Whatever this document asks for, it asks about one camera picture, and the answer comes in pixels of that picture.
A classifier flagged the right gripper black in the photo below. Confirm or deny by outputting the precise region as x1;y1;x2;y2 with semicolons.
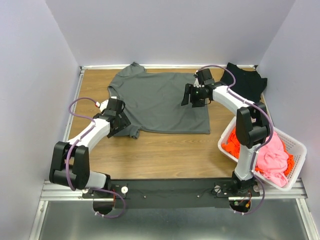
180;83;206;108

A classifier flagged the grey t shirt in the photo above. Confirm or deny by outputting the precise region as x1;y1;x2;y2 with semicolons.
108;62;210;139

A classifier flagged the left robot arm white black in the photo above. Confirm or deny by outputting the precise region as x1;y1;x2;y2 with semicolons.
49;97;131;198

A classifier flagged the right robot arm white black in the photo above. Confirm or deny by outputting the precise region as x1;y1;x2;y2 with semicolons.
181;66;273;198

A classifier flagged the folded black t shirt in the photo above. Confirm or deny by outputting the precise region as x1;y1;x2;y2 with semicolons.
226;62;268;103

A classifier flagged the orange t shirt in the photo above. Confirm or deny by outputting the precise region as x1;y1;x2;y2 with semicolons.
221;128;295;181

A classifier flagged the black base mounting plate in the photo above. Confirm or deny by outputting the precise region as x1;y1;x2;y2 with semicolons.
82;177;260;215

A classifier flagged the pink t shirt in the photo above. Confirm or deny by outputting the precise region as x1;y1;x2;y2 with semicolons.
255;131;289;187

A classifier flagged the white plastic laundry basket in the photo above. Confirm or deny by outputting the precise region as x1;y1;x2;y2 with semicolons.
217;118;307;192

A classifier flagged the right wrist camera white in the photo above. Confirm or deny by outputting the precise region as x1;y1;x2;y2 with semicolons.
193;71;205;88

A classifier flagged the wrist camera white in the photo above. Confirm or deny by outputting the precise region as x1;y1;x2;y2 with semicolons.
95;96;117;112
193;71;205;88

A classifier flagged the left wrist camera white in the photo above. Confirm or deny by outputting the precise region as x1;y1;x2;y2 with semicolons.
95;96;117;112

